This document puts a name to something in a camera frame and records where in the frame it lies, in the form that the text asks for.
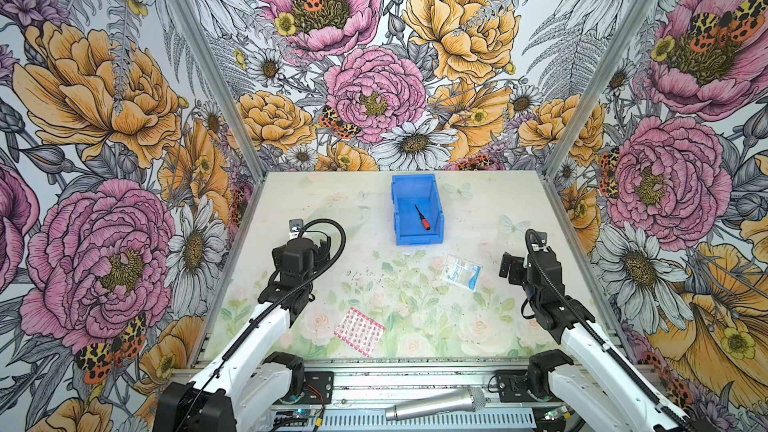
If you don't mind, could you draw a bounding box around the red black screwdriver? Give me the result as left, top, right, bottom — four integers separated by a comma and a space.
414, 205, 431, 231

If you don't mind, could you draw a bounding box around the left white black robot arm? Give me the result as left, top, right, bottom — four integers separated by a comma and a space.
152, 234, 346, 431

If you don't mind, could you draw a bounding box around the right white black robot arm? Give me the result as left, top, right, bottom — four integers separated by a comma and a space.
499, 229, 695, 431

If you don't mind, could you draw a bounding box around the blue plastic bin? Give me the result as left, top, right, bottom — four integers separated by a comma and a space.
391, 174, 445, 246

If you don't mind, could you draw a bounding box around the clear plastic packet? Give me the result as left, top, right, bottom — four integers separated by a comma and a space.
441, 255, 482, 292

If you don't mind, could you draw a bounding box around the pink patterned sheet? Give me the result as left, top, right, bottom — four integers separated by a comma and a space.
334, 308, 386, 358

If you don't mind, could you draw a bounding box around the silver microphone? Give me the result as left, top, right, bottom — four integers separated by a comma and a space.
384, 387, 487, 421

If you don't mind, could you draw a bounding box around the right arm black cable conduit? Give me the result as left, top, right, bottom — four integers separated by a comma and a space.
524, 228, 697, 432

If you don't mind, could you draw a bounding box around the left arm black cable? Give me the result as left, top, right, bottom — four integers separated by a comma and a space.
173, 218, 348, 432

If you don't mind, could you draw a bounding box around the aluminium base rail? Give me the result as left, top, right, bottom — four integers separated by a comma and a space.
197, 359, 577, 432

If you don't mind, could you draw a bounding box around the left metal corner post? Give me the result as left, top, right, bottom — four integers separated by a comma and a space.
166, 0, 267, 185

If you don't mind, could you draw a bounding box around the metal corner frame post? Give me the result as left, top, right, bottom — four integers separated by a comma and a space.
541, 0, 657, 180

